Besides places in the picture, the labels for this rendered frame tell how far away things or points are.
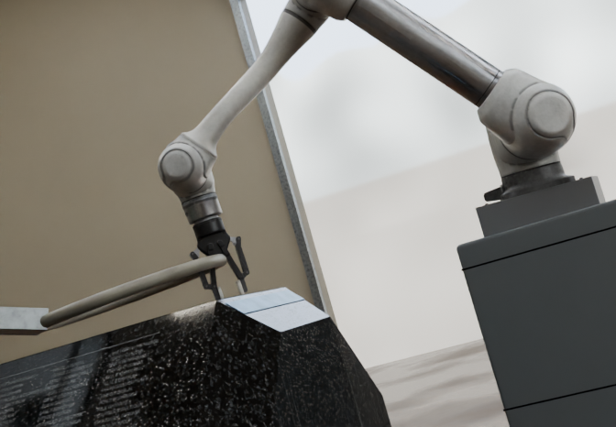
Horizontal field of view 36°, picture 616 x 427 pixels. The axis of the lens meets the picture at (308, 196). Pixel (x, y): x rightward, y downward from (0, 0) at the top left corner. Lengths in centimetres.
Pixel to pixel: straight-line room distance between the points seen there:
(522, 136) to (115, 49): 566
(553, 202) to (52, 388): 124
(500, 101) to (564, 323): 53
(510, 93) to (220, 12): 514
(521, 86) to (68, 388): 118
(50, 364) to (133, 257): 565
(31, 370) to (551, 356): 117
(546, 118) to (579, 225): 27
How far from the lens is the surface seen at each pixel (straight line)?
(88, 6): 779
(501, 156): 242
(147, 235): 734
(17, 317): 224
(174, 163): 217
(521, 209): 236
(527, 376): 232
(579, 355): 230
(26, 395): 177
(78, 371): 171
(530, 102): 218
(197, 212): 235
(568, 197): 234
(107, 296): 212
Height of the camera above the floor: 74
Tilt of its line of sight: 7 degrees up
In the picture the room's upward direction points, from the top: 16 degrees counter-clockwise
